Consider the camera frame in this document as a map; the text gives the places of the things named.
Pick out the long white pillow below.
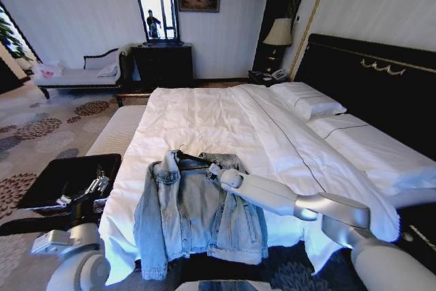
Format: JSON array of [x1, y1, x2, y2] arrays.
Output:
[[306, 113, 436, 200]]

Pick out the dark framed mirror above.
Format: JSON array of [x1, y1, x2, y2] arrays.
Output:
[[129, 0, 185, 47]]

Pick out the white chaise cushion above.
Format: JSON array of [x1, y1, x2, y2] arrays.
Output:
[[97, 63, 119, 78]]

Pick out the light blue denim jacket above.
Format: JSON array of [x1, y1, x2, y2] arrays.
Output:
[[132, 150, 270, 281]]

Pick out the dark wooden nightstand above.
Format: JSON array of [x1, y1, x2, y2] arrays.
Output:
[[247, 69, 291, 88]]

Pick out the green leafy plant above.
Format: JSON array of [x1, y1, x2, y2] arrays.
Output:
[[0, 4, 33, 64]]

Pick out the small white pillow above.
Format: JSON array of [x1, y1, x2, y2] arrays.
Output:
[[270, 81, 348, 122]]

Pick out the dark wooden dresser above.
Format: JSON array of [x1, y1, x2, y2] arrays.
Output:
[[131, 44, 194, 85]]

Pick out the dark bedside cabinet gold ornament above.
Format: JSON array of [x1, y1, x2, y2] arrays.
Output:
[[396, 198, 436, 272]]

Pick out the white bed duvet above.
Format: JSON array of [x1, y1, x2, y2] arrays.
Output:
[[98, 82, 401, 286]]

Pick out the white chaise with dark frame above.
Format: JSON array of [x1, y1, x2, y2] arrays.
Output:
[[33, 47, 129, 99]]

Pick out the table lamp with cream shade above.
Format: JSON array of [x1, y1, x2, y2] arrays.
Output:
[[262, 17, 294, 67]]

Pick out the person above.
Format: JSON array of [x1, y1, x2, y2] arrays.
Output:
[[145, 8, 163, 39]]

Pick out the black low table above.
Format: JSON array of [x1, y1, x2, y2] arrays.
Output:
[[16, 153, 123, 211]]

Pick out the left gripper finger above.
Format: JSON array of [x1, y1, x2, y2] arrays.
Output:
[[75, 174, 111, 202], [54, 194, 74, 208]]

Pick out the dark headboard with gold trim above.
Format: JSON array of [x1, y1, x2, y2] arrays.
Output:
[[292, 33, 436, 163]]

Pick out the black clothes hanger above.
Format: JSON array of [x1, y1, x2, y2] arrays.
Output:
[[169, 144, 209, 171]]

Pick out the white and pink plastic bag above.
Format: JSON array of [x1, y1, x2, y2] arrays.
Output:
[[32, 61, 64, 79]]

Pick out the white bed end bench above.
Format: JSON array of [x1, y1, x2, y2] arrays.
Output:
[[84, 105, 148, 157]]

